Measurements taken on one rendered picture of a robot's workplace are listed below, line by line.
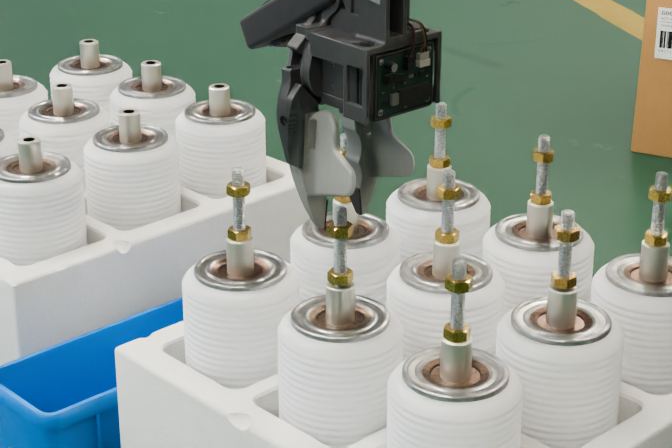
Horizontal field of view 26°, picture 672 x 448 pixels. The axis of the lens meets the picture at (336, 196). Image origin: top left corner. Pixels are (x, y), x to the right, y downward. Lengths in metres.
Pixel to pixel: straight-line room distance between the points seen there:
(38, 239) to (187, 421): 0.31
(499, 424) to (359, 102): 0.24
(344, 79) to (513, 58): 1.66
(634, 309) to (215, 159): 0.54
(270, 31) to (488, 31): 1.76
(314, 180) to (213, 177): 0.51
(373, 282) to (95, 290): 0.31
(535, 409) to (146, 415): 0.33
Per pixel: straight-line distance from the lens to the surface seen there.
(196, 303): 1.17
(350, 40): 0.98
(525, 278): 1.23
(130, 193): 1.46
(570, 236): 1.08
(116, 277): 1.43
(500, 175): 2.08
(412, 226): 1.31
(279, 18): 1.04
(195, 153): 1.53
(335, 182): 1.02
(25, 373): 1.36
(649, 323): 1.17
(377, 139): 1.06
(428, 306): 1.15
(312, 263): 1.23
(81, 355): 1.39
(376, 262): 1.23
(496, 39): 2.74
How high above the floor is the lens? 0.76
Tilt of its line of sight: 22 degrees down
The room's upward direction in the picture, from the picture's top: straight up
